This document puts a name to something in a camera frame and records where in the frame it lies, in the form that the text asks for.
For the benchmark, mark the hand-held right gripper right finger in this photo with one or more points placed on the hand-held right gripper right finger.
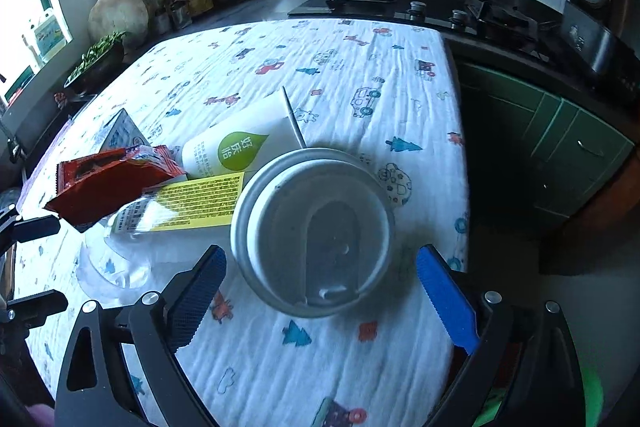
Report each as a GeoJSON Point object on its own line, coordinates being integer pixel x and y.
{"type": "Point", "coordinates": [445, 297]}

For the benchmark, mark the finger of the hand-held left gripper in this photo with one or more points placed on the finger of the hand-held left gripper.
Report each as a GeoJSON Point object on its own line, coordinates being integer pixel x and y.
{"type": "Point", "coordinates": [37, 227]}
{"type": "Point", "coordinates": [40, 304]}

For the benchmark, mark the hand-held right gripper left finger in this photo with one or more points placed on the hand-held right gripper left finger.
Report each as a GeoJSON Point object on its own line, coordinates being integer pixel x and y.
{"type": "Point", "coordinates": [197, 292]}

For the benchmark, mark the red snack wrapper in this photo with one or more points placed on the red snack wrapper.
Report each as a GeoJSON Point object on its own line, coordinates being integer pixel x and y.
{"type": "Point", "coordinates": [110, 187]}

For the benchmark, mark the white lidded cup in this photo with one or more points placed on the white lidded cup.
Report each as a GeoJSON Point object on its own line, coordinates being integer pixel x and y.
{"type": "Point", "coordinates": [310, 227]}

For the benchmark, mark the clear plastic bag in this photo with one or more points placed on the clear plastic bag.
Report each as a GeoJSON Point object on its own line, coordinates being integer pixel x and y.
{"type": "Point", "coordinates": [115, 272]}

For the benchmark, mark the clear package with yellow label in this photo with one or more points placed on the clear package with yellow label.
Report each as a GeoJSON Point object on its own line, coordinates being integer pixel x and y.
{"type": "Point", "coordinates": [195, 202]}

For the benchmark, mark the grey carton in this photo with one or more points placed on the grey carton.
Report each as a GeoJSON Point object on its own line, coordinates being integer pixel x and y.
{"type": "Point", "coordinates": [122, 132]}

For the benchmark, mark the small red ornament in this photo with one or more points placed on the small red ornament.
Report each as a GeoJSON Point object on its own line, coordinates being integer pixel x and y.
{"type": "Point", "coordinates": [60, 100]}

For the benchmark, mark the white bottle with green label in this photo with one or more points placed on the white bottle with green label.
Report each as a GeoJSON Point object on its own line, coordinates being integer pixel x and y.
{"type": "Point", "coordinates": [235, 147]}

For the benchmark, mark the bowl of green vegetables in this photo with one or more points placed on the bowl of green vegetables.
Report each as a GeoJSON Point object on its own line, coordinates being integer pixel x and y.
{"type": "Point", "coordinates": [95, 57]}

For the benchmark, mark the green kitchen cabinet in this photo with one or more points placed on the green kitchen cabinet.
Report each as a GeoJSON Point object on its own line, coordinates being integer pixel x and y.
{"type": "Point", "coordinates": [565, 147]}

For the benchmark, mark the white drinking straw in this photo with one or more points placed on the white drinking straw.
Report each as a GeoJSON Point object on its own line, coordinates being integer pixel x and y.
{"type": "Point", "coordinates": [292, 117]}

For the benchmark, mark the round wooden cutting board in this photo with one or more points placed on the round wooden cutting board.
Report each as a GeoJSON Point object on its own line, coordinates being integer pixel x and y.
{"type": "Point", "coordinates": [117, 17]}

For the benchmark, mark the white printed tablecloth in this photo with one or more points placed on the white printed tablecloth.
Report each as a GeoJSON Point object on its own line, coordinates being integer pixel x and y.
{"type": "Point", "coordinates": [350, 72]}

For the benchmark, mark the black rice cooker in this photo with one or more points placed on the black rice cooker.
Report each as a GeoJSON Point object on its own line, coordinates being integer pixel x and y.
{"type": "Point", "coordinates": [585, 42]}

